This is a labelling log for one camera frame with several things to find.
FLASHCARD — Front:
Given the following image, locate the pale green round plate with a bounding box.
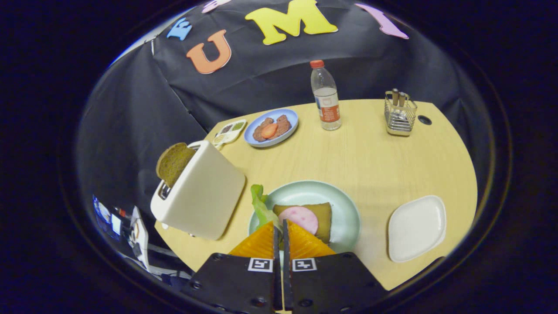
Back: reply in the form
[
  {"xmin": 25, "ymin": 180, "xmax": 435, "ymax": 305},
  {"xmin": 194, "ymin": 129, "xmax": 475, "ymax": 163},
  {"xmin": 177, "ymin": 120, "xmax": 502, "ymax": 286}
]
[{"xmin": 248, "ymin": 180, "xmax": 361, "ymax": 262}]

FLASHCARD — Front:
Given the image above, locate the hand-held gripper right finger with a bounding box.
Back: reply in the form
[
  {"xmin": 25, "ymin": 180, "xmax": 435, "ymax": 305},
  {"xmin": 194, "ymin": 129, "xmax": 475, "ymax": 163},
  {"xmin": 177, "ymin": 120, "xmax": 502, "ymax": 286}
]
[{"xmin": 282, "ymin": 219, "xmax": 388, "ymax": 314}]

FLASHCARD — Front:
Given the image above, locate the brown toasted bread slice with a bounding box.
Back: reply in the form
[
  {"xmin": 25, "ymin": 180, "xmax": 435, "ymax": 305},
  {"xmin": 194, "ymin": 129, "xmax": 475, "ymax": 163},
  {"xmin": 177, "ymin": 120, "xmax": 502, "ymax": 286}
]
[{"xmin": 156, "ymin": 142, "xmax": 197, "ymax": 189}]

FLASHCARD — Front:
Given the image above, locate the pink ham slice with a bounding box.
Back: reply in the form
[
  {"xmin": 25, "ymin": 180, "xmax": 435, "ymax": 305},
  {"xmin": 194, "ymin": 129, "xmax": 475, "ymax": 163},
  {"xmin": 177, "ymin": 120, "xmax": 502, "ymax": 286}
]
[{"xmin": 278, "ymin": 206, "xmax": 320, "ymax": 235}]

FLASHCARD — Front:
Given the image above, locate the small white condiment tray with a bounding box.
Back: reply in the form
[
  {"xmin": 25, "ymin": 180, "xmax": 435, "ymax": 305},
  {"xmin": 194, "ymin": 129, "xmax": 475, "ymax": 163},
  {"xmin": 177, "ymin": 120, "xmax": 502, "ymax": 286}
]
[{"xmin": 212, "ymin": 119, "xmax": 247, "ymax": 147}]

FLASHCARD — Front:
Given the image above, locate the brown meat patty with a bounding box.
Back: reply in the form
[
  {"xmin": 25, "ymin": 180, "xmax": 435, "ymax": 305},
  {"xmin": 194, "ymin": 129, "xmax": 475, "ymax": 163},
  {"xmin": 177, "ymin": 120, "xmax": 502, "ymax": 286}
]
[
  {"xmin": 275, "ymin": 114, "xmax": 292, "ymax": 136},
  {"xmin": 253, "ymin": 117, "xmax": 275, "ymax": 142}
]

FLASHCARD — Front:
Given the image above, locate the white and blue equipment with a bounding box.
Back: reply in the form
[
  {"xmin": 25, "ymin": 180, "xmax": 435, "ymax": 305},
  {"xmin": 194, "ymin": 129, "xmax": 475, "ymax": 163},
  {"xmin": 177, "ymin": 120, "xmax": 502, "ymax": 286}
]
[{"xmin": 92, "ymin": 194, "xmax": 151, "ymax": 273}]

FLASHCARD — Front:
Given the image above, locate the white toaster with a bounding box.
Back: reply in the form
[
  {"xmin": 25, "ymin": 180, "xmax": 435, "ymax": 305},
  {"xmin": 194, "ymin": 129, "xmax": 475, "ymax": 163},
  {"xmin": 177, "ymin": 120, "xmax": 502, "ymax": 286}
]
[{"xmin": 150, "ymin": 140, "xmax": 247, "ymax": 241}]

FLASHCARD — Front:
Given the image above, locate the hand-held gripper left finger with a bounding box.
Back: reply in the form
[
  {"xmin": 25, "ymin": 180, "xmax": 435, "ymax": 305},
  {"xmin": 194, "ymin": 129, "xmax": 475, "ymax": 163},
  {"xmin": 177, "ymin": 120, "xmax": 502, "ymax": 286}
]
[{"xmin": 180, "ymin": 221, "xmax": 284, "ymax": 314}]

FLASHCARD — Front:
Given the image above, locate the white square plate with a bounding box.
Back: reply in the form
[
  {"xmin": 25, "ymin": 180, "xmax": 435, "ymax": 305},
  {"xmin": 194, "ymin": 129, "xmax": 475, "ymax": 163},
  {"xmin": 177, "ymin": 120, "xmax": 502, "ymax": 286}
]
[{"xmin": 387, "ymin": 195, "xmax": 447, "ymax": 263}]

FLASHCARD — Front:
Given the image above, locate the blue round plate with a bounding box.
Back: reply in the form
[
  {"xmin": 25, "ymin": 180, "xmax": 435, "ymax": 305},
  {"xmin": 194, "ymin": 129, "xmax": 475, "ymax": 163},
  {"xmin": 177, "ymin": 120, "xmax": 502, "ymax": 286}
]
[{"xmin": 243, "ymin": 108, "xmax": 299, "ymax": 148}]

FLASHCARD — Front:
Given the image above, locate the green lettuce leaf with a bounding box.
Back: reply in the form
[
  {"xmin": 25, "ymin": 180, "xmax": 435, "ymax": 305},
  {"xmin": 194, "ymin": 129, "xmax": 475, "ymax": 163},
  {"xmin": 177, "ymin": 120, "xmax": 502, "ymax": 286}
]
[{"xmin": 251, "ymin": 184, "xmax": 284, "ymax": 232}]

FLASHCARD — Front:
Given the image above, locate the clear plastic water bottle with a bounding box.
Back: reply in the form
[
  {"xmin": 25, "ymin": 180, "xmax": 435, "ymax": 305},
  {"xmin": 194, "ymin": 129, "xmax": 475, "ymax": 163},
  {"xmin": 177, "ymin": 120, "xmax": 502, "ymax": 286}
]
[{"xmin": 310, "ymin": 60, "xmax": 342, "ymax": 131}]

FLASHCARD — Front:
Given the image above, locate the metal wire cutlery holder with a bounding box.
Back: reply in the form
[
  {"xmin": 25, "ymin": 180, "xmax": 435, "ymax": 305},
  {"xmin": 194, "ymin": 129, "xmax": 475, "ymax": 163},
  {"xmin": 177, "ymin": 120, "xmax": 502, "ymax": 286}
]
[{"xmin": 384, "ymin": 91, "xmax": 418, "ymax": 137}]

